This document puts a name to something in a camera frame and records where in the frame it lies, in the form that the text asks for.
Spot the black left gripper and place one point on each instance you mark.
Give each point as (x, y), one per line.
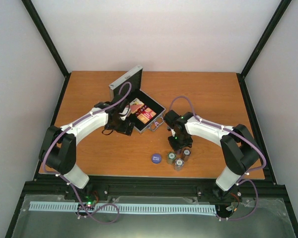
(122, 130)

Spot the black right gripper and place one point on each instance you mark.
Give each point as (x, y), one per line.
(175, 146)

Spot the brown poker chip stack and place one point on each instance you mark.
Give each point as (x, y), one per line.
(185, 155)

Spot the green poker chip stack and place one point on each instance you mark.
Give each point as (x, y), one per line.
(171, 158)

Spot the red card deck box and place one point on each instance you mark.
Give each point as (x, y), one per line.
(145, 114)
(135, 105)

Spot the aluminium poker case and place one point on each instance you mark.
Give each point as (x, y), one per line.
(134, 76)

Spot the grey poker chip stack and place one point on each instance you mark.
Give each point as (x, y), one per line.
(178, 164)

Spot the blue small blind button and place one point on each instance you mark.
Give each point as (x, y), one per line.
(156, 158)

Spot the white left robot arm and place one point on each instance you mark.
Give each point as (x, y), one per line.
(58, 150)

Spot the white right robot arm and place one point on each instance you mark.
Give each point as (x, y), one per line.
(240, 150)

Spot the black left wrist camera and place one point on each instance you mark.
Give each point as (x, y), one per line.
(122, 108)

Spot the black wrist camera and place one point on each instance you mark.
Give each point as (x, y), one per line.
(170, 118)
(122, 108)

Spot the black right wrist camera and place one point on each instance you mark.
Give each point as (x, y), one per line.
(170, 118)

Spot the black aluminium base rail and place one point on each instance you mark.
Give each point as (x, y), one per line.
(202, 189)

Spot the light blue cable duct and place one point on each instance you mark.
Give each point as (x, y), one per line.
(132, 209)

